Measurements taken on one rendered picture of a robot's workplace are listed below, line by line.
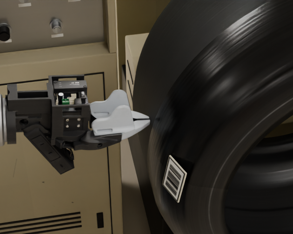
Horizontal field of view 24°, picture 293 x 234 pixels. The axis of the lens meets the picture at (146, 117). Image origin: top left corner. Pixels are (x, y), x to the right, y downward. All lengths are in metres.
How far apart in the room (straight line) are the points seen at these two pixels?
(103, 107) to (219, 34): 0.21
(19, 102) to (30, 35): 0.80
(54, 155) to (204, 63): 0.27
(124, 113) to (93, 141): 0.06
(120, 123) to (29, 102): 0.14
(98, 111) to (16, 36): 0.75
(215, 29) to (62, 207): 1.28
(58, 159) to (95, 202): 1.10
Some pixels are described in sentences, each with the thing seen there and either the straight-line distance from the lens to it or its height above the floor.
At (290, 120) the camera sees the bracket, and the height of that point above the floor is 0.95.
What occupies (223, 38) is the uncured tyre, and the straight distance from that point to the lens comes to 0.91.
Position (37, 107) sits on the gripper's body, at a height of 1.32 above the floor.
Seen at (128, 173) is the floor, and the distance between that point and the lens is 2.65.
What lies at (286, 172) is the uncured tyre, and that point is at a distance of 1.42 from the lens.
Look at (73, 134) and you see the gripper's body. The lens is 0.97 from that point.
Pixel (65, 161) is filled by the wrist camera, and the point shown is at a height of 1.21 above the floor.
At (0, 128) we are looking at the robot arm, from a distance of 0.95.
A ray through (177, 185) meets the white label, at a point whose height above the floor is 1.23.
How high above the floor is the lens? 1.95
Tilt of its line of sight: 42 degrees down
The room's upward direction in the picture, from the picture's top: straight up
